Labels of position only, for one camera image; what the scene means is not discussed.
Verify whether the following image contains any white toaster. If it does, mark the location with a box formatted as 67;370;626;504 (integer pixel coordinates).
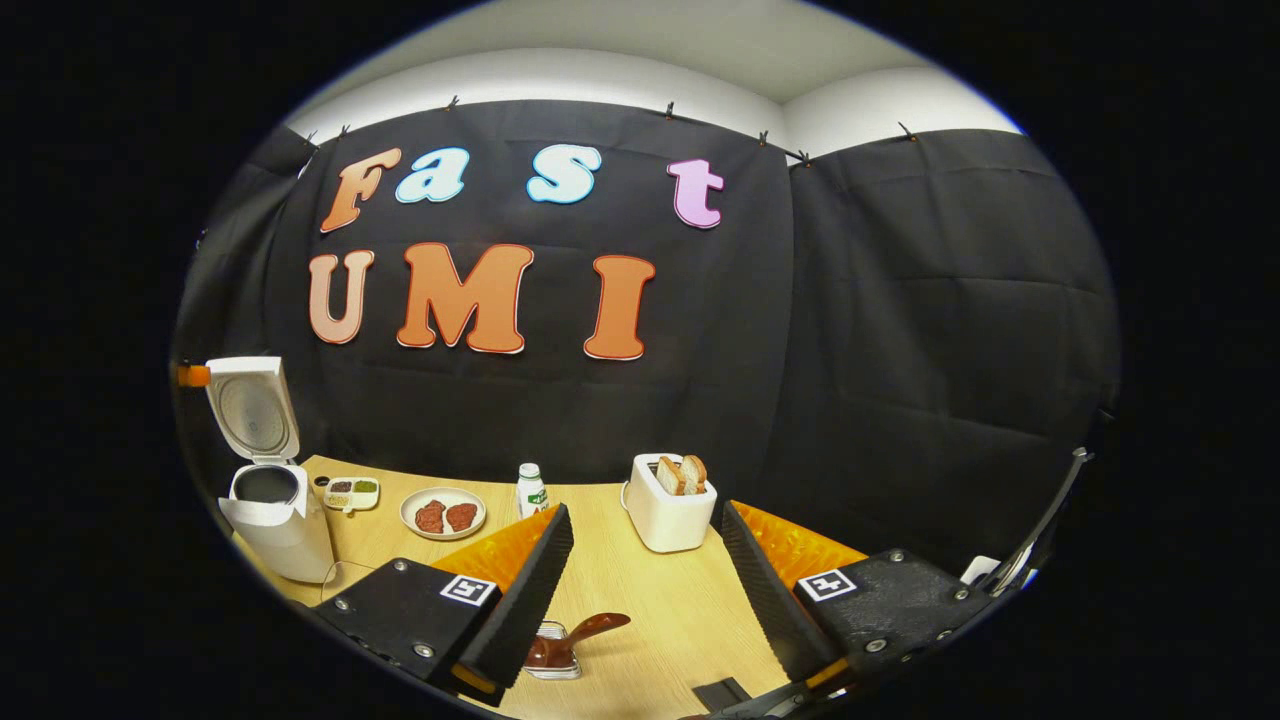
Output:
622;453;718;554

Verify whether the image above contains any black table edge pad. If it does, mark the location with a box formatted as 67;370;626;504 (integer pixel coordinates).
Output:
692;677;753;713

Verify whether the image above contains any white rice cooker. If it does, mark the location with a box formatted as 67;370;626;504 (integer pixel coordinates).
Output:
205;356;336;584

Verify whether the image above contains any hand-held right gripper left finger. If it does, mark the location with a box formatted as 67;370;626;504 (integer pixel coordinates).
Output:
312;503;576;709

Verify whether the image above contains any clear chopstick holder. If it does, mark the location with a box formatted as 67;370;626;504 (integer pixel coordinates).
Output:
524;621;583;681

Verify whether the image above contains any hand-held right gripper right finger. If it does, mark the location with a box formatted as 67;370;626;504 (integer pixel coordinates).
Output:
722;500;1001;701

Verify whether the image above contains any black backdrop cloth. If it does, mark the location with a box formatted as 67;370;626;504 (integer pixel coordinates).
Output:
172;98;1121;576

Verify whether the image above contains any white divided condiment dish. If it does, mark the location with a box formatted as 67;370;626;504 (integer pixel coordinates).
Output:
322;477;382;513

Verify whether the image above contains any small white bottle green label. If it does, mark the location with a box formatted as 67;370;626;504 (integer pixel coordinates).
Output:
516;462;549;519

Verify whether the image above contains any brown wooden spoon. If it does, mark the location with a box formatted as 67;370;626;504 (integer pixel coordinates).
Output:
527;613;632;669

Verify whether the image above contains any white round plate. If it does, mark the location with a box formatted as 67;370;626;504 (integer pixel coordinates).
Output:
400;487;488;541

